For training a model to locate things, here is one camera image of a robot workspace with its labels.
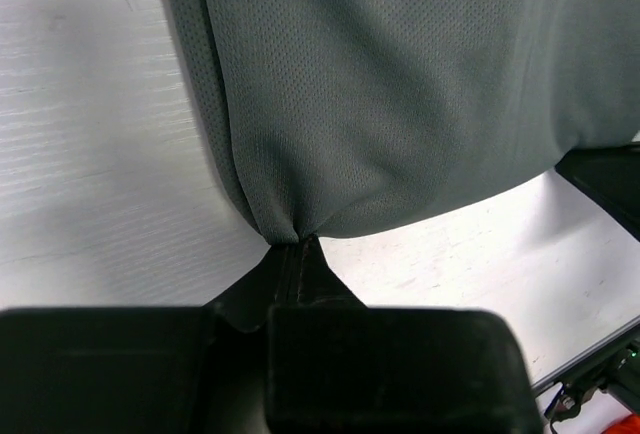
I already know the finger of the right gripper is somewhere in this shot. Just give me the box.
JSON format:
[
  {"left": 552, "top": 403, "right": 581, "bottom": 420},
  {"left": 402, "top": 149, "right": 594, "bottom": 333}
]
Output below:
[{"left": 555, "top": 142, "right": 640, "bottom": 240}]

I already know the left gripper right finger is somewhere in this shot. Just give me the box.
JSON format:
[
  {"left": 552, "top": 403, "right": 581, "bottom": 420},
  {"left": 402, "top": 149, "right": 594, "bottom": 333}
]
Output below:
[{"left": 267, "top": 237, "right": 543, "bottom": 433}]

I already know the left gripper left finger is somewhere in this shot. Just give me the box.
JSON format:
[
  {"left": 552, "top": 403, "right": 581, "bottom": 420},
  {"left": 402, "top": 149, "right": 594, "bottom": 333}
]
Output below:
[{"left": 1, "top": 245, "right": 299, "bottom": 433}]

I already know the grey t shirt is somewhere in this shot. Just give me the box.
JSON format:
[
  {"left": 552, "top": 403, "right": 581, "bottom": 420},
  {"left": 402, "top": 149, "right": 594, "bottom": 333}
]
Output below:
[{"left": 165, "top": 0, "right": 639, "bottom": 244}]

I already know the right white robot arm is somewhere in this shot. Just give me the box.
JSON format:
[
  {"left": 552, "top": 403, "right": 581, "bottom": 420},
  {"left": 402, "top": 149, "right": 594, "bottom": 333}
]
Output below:
[{"left": 535, "top": 141, "right": 639, "bottom": 433}]

